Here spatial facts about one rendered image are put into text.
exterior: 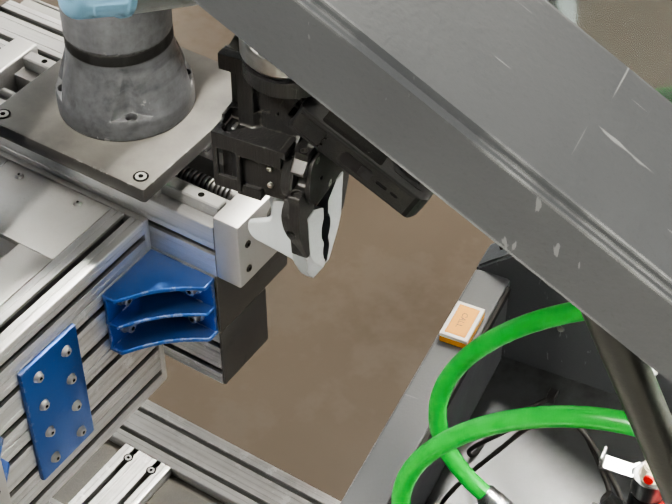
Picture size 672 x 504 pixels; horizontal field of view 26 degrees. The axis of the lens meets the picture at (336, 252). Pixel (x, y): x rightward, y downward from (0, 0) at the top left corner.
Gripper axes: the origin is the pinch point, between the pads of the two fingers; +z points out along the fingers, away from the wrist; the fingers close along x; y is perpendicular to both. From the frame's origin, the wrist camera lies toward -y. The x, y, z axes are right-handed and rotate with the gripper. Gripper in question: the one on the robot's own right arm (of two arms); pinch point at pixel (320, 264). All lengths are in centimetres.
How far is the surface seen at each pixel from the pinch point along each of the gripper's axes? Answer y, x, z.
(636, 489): -28.2, 1.0, 12.1
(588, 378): -17, -31, 38
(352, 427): 32, -77, 122
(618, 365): -30, 33, -36
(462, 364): -15.4, 8.5, -4.1
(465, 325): -5.5, -21.6, 25.2
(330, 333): 45, -96, 122
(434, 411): -13.5, 8.5, 2.0
